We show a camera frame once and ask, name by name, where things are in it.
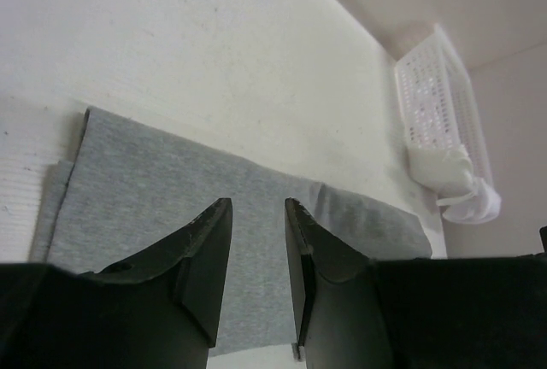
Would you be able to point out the white tank top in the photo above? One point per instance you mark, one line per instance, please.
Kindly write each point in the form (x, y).
(465, 197)

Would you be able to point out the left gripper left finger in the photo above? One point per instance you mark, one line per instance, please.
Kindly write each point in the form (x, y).
(158, 308)

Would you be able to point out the grey tank top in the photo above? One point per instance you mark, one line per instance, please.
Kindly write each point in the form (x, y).
(130, 185)

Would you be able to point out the white plastic basket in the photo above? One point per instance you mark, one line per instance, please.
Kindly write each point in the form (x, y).
(437, 102)

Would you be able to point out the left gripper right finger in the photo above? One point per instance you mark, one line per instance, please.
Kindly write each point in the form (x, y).
(352, 311)

